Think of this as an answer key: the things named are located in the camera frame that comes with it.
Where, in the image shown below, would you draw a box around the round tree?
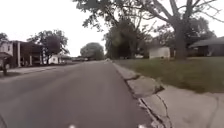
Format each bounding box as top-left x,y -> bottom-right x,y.
79,42 -> 105,61

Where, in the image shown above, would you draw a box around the dark leafy tree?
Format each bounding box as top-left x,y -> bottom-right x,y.
102,19 -> 148,60

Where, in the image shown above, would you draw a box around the grey asphalt road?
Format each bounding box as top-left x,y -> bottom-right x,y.
0,60 -> 158,128

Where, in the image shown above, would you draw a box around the white shed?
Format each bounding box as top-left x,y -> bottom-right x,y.
148,45 -> 172,60

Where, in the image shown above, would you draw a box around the small white building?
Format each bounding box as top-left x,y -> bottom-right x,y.
48,54 -> 61,65

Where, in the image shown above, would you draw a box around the large spreading tree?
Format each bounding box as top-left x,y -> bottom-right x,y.
73,0 -> 224,61

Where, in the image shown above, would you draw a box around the cracked concrete kerb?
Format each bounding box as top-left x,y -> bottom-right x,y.
111,61 -> 224,128

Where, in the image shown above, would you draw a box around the green grass lawn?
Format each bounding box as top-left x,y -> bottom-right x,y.
114,55 -> 224,94

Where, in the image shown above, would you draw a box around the grey pavement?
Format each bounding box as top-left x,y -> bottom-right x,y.
0,63 -> 73,78

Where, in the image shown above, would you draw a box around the building with pale posts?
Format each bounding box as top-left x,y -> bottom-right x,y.
0,40 -> 44,69

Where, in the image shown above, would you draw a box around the low house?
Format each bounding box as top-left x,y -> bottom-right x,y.
187,36 -> 224,58

